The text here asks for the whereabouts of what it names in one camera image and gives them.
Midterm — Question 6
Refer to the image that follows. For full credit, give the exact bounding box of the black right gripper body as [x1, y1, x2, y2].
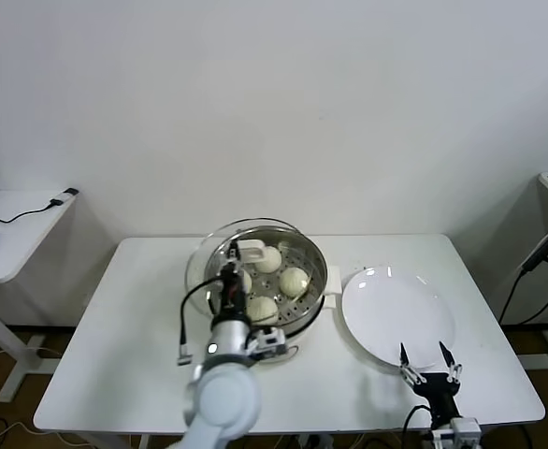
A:
[415, 371, 462, 429]

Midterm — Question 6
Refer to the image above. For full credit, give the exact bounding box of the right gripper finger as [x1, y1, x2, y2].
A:
[397, 341, 427, 386]
[439, 340, 466, 384]

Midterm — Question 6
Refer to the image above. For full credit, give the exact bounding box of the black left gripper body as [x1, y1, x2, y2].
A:
[213, 264, 250, 323]

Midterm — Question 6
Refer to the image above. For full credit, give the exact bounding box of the round glass pot lid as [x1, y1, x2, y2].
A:
[184, 216, 313, 325]

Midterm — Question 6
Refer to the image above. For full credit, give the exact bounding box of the stainless steel steamer basket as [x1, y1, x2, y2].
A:
[192, 226, 342, 336]

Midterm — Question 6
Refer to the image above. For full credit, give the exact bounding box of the white round plate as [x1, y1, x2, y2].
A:
[341, 266, 456, 370]

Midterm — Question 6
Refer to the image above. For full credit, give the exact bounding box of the white electric cooking pot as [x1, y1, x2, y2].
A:
[208, 293, 337, 359]

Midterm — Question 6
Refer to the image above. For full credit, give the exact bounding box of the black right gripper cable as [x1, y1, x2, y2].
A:
[402, 404, 437, 449]

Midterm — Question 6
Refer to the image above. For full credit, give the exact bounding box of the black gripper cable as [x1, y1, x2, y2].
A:
[402, 404, 437, 449]
[176, 278, 228, 367]

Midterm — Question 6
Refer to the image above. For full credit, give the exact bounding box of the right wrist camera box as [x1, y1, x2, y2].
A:
[430, 417, 482, 449]

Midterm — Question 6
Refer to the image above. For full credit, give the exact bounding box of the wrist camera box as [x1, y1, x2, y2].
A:
[250, 326, 288, 360]
[430, 417, 482, 449]

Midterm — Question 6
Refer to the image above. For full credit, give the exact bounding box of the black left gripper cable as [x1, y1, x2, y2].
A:
[176, 278, 228, 367]

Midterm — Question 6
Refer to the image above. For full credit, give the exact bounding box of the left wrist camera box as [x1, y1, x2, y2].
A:
[250, 326, 288, 360]

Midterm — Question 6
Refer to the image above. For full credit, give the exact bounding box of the black adapter with cable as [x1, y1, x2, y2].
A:
[498, 239, 548, 326]

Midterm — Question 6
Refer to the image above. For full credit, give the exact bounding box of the white floor cable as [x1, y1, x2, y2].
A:
[19, 344, 65, 360]

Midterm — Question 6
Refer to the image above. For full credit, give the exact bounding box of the black cable with plug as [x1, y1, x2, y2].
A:
[0, 198, 65, 225]

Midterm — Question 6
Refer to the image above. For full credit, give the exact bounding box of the white side desk with cable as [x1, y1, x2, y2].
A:
[0, 188, 79, 403]

